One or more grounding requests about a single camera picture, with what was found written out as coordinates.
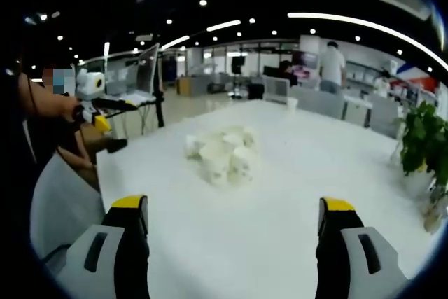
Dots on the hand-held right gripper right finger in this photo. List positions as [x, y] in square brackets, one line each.
[350, 271]

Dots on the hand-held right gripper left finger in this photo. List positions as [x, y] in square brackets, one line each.
[87, 271]

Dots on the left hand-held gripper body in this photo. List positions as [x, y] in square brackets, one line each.
[89, 85]

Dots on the pile of white paper cups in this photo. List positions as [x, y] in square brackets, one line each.
[224, 157]

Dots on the single white paper cup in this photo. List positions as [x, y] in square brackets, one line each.
[293, 104]

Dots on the white table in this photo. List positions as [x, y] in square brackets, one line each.
[245, 229]

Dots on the black display screen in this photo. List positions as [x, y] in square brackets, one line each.
[238, 64]

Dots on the green potted plant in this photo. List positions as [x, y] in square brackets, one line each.
[425, 138]

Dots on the grey office chair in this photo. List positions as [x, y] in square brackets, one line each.
[277, 89]
[383, 115]
[320, 104]

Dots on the long curved ceiling light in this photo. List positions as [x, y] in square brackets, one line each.
[367, 26]

